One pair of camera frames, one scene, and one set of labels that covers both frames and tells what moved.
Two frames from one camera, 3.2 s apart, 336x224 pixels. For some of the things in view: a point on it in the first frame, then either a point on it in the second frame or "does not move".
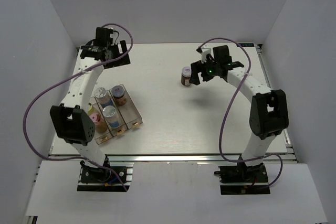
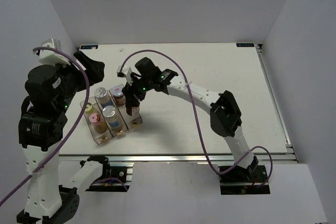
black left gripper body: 122,61 -> 73,78
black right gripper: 198,67 -> 129,91
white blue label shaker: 110,113 does not move
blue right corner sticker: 246,44 does not move
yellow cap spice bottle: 91,110 does not move
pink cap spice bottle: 101,126 does not move
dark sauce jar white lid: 186,73 -> 133,110
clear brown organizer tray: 112,113 does not move
